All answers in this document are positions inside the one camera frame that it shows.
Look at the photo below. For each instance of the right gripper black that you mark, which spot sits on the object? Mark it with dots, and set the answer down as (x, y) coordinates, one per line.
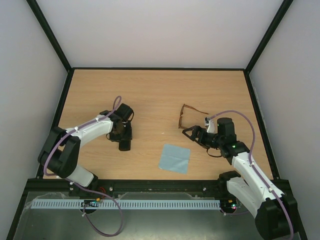
(200, 134)

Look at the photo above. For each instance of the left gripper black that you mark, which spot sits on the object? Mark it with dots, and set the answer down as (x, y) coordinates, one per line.
(128, 136)

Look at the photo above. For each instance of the light blue cleaning cloth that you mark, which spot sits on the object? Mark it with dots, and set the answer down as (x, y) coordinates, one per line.
(174, 159)

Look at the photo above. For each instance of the black sunglasses case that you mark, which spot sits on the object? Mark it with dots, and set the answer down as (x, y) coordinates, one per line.
(121, 131)

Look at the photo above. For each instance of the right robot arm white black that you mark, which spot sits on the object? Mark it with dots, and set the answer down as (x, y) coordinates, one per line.
(275, 212)

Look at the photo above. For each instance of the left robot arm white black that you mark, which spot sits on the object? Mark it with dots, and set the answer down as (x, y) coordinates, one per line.
(60, 152)

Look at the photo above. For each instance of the brown sunglasses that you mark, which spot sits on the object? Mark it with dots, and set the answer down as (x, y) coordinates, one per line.
(190, 116)

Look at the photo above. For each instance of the left controller board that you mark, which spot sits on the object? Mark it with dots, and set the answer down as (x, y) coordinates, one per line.
(94, 203)

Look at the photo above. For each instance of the controller board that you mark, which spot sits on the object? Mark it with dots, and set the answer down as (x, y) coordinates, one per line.
(230, 204)
(94, 203)

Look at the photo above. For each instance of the right controller board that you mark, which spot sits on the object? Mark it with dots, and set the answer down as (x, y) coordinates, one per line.
(230, 204)

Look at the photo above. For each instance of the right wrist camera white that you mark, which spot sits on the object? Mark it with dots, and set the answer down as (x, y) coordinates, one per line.
(209, 124)

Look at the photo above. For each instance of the white slotted cable duct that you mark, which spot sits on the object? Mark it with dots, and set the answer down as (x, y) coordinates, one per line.
(128, 204)

